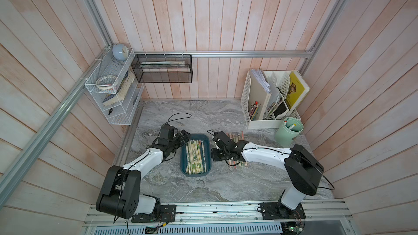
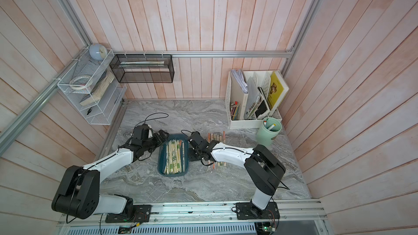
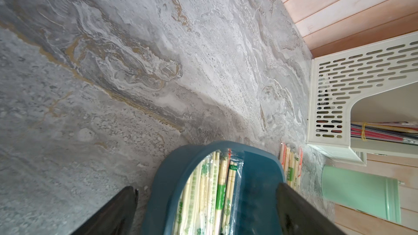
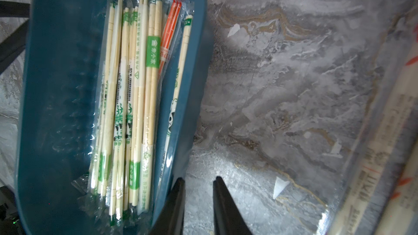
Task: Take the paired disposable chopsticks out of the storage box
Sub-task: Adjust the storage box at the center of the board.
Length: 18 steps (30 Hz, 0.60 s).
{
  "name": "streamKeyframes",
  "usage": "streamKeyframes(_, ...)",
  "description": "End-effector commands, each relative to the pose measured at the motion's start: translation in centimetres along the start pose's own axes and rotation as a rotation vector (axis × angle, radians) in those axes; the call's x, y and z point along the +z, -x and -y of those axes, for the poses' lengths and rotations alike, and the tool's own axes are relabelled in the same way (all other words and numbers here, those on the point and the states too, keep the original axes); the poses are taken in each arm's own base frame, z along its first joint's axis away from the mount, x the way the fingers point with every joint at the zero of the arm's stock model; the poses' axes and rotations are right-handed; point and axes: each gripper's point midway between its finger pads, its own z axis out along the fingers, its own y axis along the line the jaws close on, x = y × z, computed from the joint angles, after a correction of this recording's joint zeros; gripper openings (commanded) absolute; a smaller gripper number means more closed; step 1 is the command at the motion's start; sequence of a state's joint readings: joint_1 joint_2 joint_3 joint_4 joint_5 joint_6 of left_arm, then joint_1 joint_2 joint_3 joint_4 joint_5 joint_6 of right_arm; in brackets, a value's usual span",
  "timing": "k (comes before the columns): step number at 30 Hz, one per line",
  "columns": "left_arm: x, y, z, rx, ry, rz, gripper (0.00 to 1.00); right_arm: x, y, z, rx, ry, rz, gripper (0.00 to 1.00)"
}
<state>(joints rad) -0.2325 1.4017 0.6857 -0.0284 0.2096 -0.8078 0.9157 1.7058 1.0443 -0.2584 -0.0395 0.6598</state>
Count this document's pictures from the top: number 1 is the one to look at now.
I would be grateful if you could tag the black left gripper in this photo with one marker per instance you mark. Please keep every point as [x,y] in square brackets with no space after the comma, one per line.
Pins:
[182,140]

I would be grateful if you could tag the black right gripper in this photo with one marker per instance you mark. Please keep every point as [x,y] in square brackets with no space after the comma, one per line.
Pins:
[214,157]

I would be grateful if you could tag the teal plastic storage tray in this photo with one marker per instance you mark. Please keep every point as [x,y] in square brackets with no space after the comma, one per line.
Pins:
[196,158]

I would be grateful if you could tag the red printed chopsticks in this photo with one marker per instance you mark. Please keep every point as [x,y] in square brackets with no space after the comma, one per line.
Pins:
[241,138]

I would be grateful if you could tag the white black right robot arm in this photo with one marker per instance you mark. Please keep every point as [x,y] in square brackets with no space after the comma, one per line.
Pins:
[304,170]

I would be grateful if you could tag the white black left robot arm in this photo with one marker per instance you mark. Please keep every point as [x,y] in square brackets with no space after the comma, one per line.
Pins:
[120,193]

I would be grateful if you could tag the bundle of coloured folders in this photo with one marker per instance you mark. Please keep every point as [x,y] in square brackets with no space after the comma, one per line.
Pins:
[253,110]

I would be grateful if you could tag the white file organizer rack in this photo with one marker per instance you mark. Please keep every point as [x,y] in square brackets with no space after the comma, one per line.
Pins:
[279,82]

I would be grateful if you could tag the mint green pen cup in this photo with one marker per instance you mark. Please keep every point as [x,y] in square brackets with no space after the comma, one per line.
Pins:
[284,136]

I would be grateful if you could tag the black booklet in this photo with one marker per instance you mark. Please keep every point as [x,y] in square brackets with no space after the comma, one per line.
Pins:
[281,111]

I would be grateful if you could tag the old book on shelf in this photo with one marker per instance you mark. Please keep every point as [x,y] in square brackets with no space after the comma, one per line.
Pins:
[111,99]

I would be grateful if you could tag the white papers in organizer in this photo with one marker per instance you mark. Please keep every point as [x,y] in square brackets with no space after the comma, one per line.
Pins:
[261,79]

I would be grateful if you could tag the yellow book with animal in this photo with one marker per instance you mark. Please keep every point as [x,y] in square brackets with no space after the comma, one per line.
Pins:
[297,90]

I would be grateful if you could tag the roll of tape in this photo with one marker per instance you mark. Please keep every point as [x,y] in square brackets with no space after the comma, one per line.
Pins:
[106,82]

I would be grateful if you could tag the small grey globe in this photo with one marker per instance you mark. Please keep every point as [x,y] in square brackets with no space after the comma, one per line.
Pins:
[120,52]

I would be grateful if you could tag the black mesh wall basket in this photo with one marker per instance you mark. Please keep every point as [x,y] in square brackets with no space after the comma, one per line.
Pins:
[163,68]

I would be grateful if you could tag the white wire wall shelf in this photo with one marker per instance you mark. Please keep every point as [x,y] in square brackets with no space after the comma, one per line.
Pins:
[119,113]

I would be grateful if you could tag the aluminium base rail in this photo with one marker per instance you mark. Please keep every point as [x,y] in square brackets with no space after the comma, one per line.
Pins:
[314,217]

